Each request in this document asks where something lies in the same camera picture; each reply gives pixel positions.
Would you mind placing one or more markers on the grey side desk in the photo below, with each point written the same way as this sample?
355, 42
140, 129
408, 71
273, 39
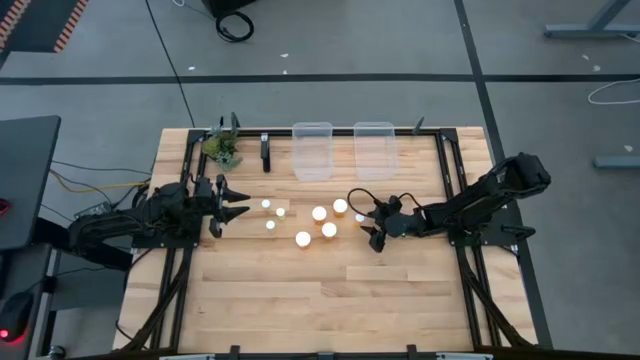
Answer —
10, 270

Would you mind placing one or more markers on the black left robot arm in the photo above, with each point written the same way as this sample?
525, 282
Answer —
125, 220

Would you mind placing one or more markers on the black orange striped mat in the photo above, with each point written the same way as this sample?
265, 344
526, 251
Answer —
40, 25

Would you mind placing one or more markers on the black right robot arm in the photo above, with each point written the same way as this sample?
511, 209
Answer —
475, 200

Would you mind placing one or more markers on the white frame end bar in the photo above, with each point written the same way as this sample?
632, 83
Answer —
187, 357
465, 356

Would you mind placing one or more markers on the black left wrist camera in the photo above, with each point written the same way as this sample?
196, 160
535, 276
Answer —
203, 187

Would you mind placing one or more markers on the small artificial green plant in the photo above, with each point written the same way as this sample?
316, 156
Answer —
222, 147

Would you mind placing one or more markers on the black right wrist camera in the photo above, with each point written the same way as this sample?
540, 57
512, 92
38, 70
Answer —
389, 203

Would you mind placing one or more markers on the grey table foot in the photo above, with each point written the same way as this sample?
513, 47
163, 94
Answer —
617, 162

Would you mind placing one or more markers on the black desk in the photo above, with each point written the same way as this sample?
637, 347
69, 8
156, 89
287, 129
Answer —
25, 175

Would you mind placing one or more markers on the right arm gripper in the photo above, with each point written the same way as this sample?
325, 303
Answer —
402, 225

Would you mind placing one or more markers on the black computer mouse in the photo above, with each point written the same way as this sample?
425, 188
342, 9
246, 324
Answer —
15, 315

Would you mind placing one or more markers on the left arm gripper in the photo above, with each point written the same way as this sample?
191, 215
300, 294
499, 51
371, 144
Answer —
218, 210

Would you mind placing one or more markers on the clear plastic bin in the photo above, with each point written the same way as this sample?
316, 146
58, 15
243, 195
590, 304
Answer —
375, 160
312, 160

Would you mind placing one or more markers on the black box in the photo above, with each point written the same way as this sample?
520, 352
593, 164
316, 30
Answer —
225, 5

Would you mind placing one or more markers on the grey power strip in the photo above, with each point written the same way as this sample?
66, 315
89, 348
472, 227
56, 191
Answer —
93, 210

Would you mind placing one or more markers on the grey table leg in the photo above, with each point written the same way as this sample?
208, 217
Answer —
575, 31

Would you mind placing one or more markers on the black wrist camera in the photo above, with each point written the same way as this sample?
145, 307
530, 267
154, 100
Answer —
389, 203
203, 187

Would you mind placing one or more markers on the black aluminium table frame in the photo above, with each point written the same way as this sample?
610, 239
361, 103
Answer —
475, 241

